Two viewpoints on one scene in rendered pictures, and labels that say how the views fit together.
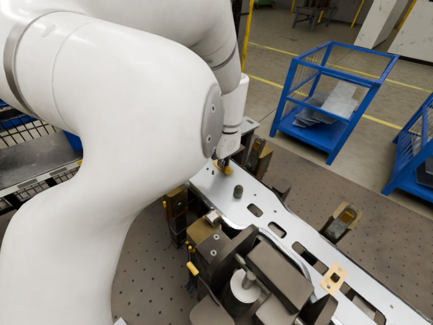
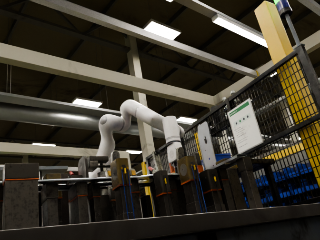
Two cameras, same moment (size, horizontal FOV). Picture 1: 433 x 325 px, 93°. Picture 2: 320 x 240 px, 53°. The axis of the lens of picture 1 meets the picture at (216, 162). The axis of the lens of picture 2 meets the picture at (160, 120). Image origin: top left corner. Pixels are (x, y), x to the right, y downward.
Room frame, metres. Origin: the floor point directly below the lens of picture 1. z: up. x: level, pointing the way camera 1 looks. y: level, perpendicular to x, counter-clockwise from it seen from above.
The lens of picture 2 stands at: (0.87, -1.72, 0.62)
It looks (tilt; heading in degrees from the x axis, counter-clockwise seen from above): 23 degrees up; 102
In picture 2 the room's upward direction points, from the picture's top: 10 degrees counter-clockwise
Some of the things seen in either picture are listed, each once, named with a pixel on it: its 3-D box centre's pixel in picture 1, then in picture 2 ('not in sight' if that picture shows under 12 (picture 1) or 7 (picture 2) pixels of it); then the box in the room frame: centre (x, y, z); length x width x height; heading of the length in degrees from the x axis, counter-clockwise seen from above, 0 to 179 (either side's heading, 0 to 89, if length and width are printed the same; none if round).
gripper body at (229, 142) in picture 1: (226, 138); (175, 151); (0.56, -0.02, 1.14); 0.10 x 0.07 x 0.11; 136
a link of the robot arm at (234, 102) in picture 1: (229, 97); (171, 128); (0.56, -0.02, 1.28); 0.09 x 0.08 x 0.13; 73
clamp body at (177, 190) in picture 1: (174, 219); not in sight; (0.39, 0.13, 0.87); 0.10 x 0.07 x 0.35; 136
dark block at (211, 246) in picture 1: (210, 277); not in sight; (0.20, -0.01, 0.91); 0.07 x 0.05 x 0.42; 136
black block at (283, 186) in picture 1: (274, 206); (166, 202); (0.52, -0.26, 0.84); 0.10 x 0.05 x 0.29; 136
